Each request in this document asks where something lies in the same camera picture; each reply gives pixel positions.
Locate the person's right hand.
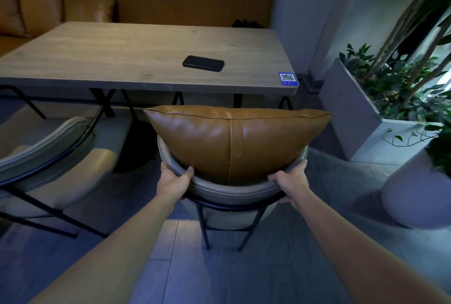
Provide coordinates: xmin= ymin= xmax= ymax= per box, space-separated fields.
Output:
xmin=267 ymin=159 xmax=311 ymax=207

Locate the person's left hand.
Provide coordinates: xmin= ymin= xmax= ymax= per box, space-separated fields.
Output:
xmin=156 ymin=162 xmax=195 ymax=203

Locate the grey chair with black frame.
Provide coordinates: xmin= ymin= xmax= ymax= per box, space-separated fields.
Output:
xmin=0 ymin=85 xmax=132 ymax=239
xmin=157 ymin=134 xmax=309 ymax=252

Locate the person's right forearm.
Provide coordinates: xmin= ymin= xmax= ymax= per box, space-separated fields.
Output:
xmin=291 ymin=189 xmax=451 ymax=304

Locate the person's left forearm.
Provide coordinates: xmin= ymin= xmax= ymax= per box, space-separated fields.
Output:
xmin=27 ymin=187 xmax=181 ymax=304

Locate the brown leather cushion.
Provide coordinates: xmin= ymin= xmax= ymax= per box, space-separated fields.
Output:
xmin=143 ymin=105 xmax=334 ymax=186
xmin=63 ymin=0 xmax=118 ymax=23
xmin=0 ymin=0 xmax=29 ymax=38
xmin=18 ymin=0 xmax=65 ymax=38

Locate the grey rectangular planter box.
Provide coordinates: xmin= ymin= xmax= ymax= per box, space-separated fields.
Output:
xmin=318 ymin=58 xmax=443 ymax=166

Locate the blue code sticker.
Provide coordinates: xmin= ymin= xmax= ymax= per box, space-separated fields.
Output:
xmin=279 ymin=72 xmax=299 ymax=87

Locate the black smartphone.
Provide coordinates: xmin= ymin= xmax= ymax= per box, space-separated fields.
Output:
xmin=182 ymin=55 xmax=225 ymax=72

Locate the wooden table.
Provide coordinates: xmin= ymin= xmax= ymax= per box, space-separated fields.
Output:
xmin=0 ymin=21 xmax=300 ymax=117

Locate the round white plant pot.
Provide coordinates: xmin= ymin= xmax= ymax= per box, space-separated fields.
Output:
xmin=381 ymin=140 xmax=451 ymax=230

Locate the black object on bench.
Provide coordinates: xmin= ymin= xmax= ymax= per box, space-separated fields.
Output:
xmin=231 ymin=19 xmax=264 ymax=29

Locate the green leafy plant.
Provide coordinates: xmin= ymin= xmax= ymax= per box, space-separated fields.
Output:
xmin=339 ymin=0 xmax=451 ymax=176

